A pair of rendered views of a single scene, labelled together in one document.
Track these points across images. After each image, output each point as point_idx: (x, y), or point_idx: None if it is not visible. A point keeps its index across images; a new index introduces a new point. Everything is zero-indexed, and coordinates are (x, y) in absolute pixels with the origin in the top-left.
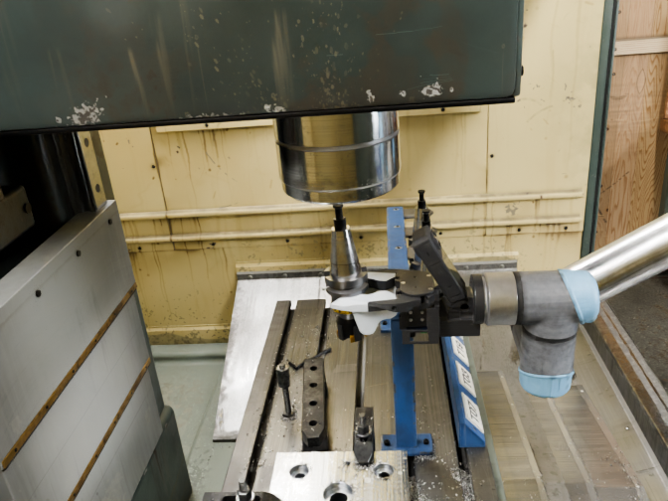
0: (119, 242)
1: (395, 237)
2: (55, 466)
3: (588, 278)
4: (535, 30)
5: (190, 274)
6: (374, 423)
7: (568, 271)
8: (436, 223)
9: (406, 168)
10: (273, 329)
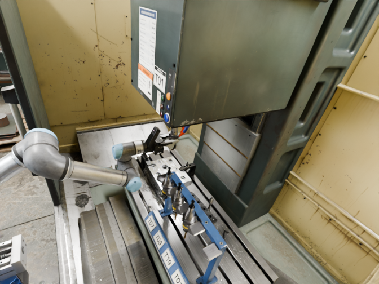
0: (250, 143)
1: (200, 211)
2: (211, 140)
3: (114, 145)
4: None
5: None
6: (181, 216)
7: (120, 145)
8: None
9: None
10: (255, 252)
